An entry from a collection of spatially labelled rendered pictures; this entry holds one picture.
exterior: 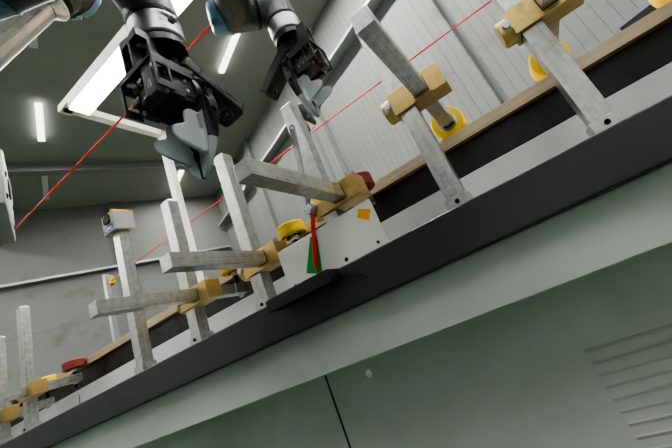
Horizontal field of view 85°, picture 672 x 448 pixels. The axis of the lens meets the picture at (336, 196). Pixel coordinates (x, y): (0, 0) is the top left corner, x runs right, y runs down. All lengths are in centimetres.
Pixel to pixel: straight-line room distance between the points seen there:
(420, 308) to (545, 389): 32
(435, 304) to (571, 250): 24
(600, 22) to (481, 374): 486
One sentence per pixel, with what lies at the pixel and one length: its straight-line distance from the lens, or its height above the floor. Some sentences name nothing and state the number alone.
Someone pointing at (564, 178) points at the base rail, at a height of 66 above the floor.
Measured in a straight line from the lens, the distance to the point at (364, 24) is 55.
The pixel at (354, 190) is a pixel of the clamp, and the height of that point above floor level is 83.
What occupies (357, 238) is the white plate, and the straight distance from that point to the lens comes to 75.
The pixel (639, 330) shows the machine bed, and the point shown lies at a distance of 91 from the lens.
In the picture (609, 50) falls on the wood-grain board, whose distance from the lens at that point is 96.
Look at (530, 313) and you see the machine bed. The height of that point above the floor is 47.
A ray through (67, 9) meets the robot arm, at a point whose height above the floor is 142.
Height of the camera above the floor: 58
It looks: 20 degrees up
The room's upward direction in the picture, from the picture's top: 23 degrees counter-clockwise
